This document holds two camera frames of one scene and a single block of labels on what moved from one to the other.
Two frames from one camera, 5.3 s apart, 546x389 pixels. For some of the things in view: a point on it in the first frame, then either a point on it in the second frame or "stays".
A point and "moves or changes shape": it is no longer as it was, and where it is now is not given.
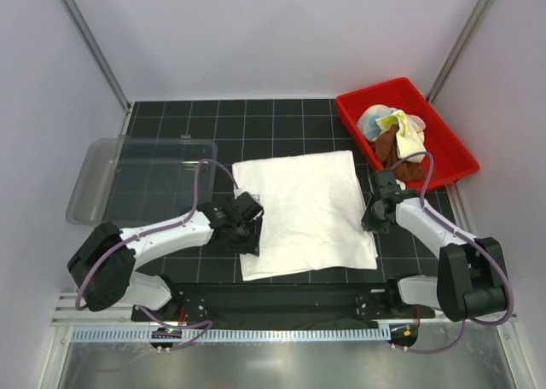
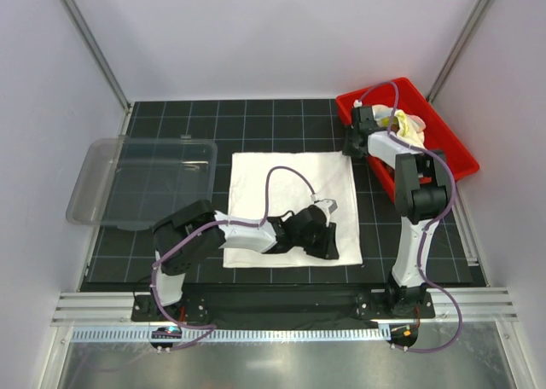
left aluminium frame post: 91,41 stays
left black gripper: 252,246 -> 328,249
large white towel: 314,206 moves or changes shape
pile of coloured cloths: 374,119 stays
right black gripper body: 374,196 -> 349,146
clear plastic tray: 130,182 stays
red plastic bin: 452,157 stays
